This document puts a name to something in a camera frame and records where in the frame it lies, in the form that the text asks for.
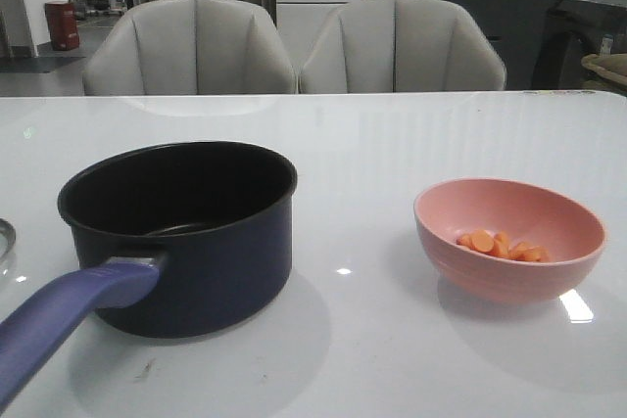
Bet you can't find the dark blue saucepan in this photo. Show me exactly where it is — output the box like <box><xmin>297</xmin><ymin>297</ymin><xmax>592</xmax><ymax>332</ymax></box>
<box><xmin>1</xmin><ymin>141</ymin><xmax>297</xmax><ymax>405</ymax></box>

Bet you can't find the coloured dots sticker strip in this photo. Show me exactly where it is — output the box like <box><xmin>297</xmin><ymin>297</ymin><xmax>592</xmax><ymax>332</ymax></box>
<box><xmin>523</xmin><ymin>89</ymin><xmax>596</xmax><ymax>96</ymax></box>

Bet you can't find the grey upholstered chair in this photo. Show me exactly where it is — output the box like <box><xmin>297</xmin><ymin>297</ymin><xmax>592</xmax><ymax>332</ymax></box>
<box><xmin>299</xmin><ymin>0</ymin><xmax>506</xmax><ymax>94</ymax></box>
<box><xmin>82</xmin><ymin>0</ymin><xmax>297</xmax><ymax>96</ymax></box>

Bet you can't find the pink plastic bowl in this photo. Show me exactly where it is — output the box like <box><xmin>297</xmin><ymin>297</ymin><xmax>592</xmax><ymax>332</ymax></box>
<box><xmin>413</xmin><ymin>178</ymin><xmax>606</xmax><ymax>304</ymax></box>

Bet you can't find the beige cushion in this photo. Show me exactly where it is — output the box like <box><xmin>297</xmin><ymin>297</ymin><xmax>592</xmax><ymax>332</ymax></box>
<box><xmin>581</xmin><ymin>53</ymin><xmax>627</xmax><ymax>96</ymax></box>

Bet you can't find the glass lid with blue knob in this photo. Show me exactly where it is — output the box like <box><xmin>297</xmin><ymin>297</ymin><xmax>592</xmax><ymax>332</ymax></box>
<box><xmin>0</xmin><ymin>218</ymin><xmax>17</xmax><ymax>262</ymax></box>

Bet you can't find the left grey upholstered chair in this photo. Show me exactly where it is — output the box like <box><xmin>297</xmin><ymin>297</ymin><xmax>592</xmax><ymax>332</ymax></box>
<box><xmin>82</xmin><ymin>0</ymin><xmax>297</xmax><ymax>96</ymax></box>

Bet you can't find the right grey upholstered chair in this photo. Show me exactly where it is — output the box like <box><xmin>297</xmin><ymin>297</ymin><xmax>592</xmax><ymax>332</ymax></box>
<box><xmin>299</xmin><ymin>0</ymin><xmax>506</xmax><ymax>94</ymax></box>

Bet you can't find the red bin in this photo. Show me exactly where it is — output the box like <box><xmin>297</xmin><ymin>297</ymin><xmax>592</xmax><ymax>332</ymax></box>
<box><xmin>44</xmin><ymin>1</ymin><xmax>80</xmax><ymax>51</ymax></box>

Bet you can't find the orange ham slices pile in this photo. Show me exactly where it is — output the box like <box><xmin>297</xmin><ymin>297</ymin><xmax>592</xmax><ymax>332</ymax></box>
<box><xmin>456</xmin><ymin>229</ymin><xmax>550</xmax><ymax>262</ymax></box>

